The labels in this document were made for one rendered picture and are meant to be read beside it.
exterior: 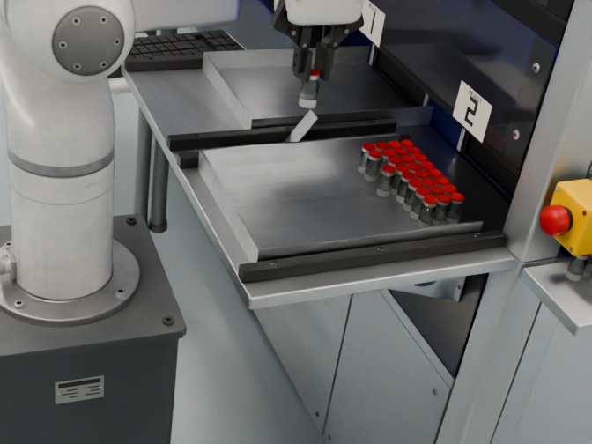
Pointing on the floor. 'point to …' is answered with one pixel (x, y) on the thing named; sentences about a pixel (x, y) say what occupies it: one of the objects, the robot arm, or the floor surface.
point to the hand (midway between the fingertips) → (313, 62)
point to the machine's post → (526, 240)
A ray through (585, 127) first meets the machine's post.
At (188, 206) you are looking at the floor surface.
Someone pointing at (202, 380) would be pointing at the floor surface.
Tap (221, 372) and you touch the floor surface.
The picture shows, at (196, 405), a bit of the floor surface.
